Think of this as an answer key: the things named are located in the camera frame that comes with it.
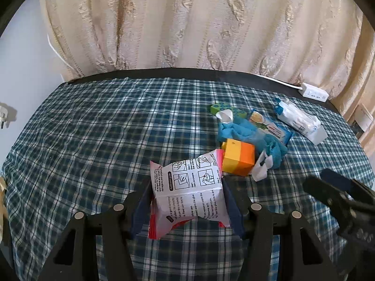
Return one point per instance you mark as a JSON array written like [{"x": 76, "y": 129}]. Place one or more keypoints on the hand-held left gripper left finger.
[{"x": 140, "y": 210}]

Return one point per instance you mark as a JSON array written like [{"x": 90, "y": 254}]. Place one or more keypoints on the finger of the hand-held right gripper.
[
  {"x": 325, "y": 191},
  {"x": 348, "y": 186}
]

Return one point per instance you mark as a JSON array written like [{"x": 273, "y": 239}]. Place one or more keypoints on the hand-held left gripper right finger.
[{"x": 234, "y": 207}]

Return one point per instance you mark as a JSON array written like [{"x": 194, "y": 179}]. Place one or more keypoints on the red and white packet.
[{"x": 187, "y": 187}]

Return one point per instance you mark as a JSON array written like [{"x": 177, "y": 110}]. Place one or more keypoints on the blue cracker packet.
[{"x": 272, "y": 128}]

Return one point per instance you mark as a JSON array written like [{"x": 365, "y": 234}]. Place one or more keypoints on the large white folded paper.
[{"x": 260, "y": 169}]

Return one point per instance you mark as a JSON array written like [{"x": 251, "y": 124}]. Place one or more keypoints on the yellow and orange toy block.
[{"x": 237, "y": 158}]

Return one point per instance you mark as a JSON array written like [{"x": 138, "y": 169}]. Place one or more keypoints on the white printed box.
[{"x": 361, "y": 117}]

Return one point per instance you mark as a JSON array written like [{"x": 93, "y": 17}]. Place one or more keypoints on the white and blue tissue pack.
[{"x": 298, "y": 121}]

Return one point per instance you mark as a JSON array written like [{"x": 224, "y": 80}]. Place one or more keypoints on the blue towel cloth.
[{"x": 234, "y": 131}]

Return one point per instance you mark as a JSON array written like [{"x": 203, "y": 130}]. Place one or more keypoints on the blue plaid tablecloth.
[{"x": 88, "y": 152}]

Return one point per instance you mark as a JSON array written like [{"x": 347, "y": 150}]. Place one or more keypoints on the white power strip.
[{"x": 315, "y": 93}]

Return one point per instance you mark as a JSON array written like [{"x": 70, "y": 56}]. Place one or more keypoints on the green toy piece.
[{"x": 222, "y": 105}]

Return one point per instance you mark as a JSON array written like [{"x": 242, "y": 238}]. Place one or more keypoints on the beige cloth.
[{"x": 3, "y": 196}]

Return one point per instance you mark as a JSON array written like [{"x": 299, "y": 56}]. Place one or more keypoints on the beige patterned curtain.
[{"x": 190, "y": 20}]

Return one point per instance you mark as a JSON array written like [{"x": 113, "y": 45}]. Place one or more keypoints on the white wall plug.
[{"x": 7, "y": 114}]

